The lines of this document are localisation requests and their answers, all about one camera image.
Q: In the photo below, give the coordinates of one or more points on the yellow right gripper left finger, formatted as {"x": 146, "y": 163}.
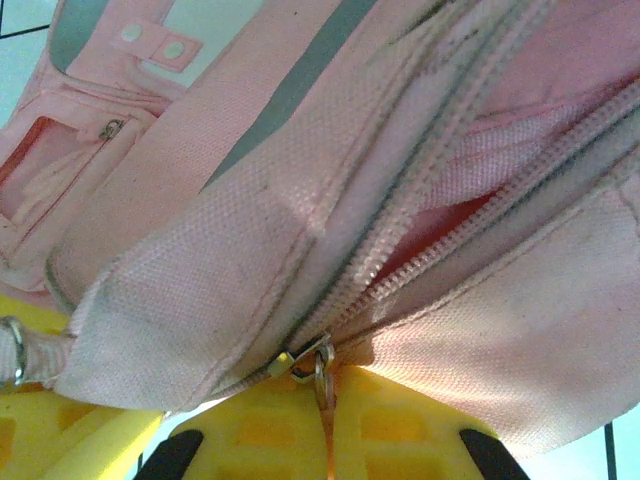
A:
{"x": 250, "y": 440}

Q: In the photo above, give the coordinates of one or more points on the pink backpack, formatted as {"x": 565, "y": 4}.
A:
{"x": 350, "y": 175}

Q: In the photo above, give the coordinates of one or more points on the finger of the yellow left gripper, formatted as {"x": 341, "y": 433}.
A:
{"x": 75, "y": 440}
{"x": 30, "y": 307}

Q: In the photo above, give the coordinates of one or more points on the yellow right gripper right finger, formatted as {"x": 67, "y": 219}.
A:
{"x": 415, "y": 435}

